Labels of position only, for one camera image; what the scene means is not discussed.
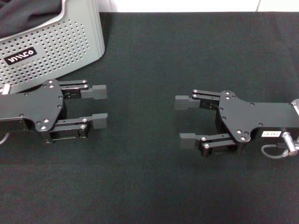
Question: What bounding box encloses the grey right gripper cable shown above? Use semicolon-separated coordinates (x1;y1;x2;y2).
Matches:
261;144;285;160

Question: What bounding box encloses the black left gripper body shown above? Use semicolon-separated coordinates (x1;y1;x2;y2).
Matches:
0;79;68;144

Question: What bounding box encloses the grey perforated storage box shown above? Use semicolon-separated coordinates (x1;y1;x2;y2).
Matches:
0;0;106;94

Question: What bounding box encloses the silver right plug connector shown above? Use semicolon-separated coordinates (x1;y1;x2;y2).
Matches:
281;131;299;157

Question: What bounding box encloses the black tablecloth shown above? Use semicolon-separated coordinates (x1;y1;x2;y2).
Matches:
0;11;299;224

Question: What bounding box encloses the dark cloth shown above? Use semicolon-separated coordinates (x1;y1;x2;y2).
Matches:
0;0;64;38

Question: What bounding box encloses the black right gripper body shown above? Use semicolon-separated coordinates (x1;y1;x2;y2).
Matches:
215;90;299;154

